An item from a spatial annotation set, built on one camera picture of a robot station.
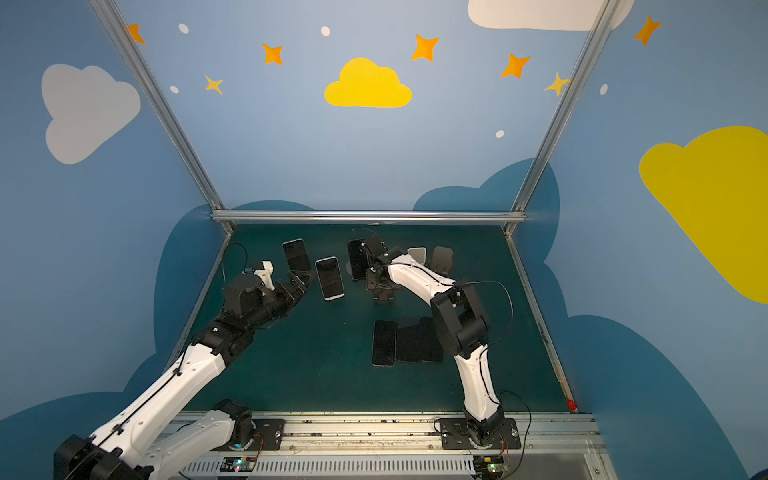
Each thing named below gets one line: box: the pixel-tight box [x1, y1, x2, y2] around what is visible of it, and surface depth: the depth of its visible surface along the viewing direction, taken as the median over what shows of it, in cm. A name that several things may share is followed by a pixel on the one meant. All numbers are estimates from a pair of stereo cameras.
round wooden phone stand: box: [430, 246, 453, 275], surface depth 107 cm
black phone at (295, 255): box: [282, 238, 310, 271], surface depth 100 cm
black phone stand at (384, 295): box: [372, 288, 394, 304], surface depth 101 cm
